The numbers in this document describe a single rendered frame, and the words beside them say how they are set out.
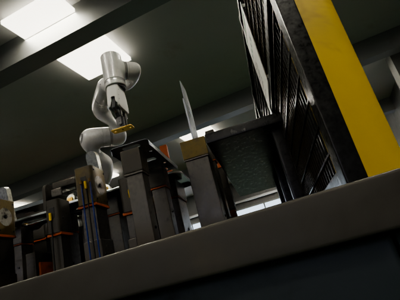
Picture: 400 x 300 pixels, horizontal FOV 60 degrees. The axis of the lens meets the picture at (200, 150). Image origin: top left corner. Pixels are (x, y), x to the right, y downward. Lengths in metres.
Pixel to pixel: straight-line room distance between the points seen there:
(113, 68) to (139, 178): 0.71
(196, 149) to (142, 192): 0.30
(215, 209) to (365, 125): 0.50
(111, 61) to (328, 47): 0.95
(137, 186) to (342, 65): 0.51
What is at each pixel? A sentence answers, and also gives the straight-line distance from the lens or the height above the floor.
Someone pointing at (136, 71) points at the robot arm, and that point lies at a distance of 1.49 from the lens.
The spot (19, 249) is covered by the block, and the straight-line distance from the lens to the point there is 1.47.
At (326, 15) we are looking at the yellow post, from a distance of 0.79.
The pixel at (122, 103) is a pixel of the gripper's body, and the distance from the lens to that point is 1.39.
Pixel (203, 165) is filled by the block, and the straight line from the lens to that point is 1.05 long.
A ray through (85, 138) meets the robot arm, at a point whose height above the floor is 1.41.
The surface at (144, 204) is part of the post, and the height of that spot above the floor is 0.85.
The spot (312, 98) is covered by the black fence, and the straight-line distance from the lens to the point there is 0.56.
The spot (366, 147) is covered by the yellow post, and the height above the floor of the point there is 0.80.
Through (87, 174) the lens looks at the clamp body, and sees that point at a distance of 1.08.
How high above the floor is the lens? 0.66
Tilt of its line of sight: 20 degrees up
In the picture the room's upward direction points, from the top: 14 degrees counter-clockwise
